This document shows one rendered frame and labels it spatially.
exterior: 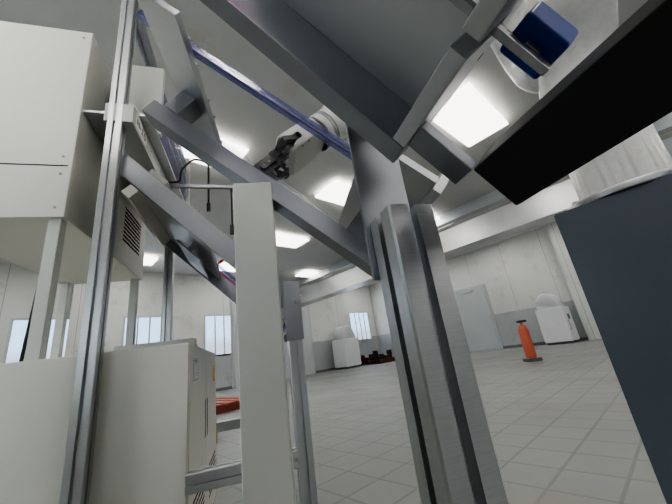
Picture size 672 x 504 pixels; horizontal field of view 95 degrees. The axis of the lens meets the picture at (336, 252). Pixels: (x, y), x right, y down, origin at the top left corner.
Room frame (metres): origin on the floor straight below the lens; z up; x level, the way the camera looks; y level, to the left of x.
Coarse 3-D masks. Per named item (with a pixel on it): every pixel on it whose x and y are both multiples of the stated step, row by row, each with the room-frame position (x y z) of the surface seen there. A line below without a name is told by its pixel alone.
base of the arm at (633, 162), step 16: (624, 144) 0.41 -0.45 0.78; (640, 144) 0.40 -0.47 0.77; (656, 144) 0.40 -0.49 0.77; (592, 160) 0.44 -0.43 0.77; (608, 160) 0.42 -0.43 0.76; (624, 160) 0.41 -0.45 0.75; (640, 160) 0.41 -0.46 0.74; (656, 160) 0.40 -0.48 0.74; (576, 176) 0.47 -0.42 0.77; (592, 176) 0.45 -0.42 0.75; (608, 176) 0.43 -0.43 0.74; (624, 176) 0.42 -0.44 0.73; (640, 176) 0.38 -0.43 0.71; (656, 176) 0.38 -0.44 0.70; (576, 192) 0.50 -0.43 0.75; (592, 192) 0.46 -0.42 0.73; (608, 192) 0.41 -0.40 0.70
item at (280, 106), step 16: (144, 16) 0.31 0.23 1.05; (192, 48) 0.33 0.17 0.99; (208, 64) 0.34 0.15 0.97; (224, 64) 0.34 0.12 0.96; (240, 80) 0.34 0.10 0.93; (256, 96) 0.35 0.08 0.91; (272, 96) 0.35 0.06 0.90; (288, 112) 0.35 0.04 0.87; (304, 128) 0.37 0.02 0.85; (320, 128) 0.36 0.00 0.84; (336, 144) 0.37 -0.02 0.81
